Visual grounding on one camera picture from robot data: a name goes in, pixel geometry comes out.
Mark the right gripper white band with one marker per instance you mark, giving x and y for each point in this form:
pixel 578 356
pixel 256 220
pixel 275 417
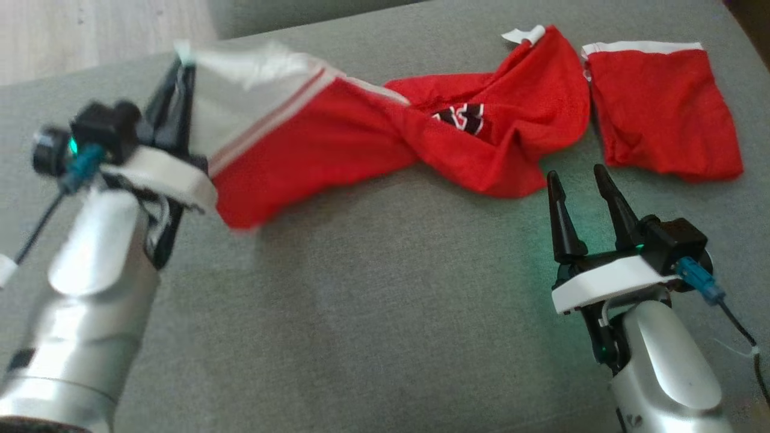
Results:
pixel 601 282

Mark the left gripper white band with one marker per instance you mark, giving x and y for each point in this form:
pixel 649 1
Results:
pixel 162 177

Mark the red shorts with white stripe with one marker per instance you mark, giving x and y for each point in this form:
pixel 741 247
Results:
pixel 662 108

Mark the red jersey with white panels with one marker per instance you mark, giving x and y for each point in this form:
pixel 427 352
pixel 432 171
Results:
pixel 337 144

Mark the grey sofa backrest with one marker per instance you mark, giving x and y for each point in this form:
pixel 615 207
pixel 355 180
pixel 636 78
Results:
pixel 289 15

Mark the grey fabric sofa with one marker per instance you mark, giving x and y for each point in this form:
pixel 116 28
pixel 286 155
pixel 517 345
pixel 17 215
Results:
pixel 361 300

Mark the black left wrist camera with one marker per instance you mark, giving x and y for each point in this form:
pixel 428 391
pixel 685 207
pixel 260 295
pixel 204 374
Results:
pixel 108 129

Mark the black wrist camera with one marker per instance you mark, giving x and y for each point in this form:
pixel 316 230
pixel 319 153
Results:
pixel 677 243
pixel 108 129

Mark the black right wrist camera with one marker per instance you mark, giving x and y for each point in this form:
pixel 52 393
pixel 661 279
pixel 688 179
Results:
pixel 677 243

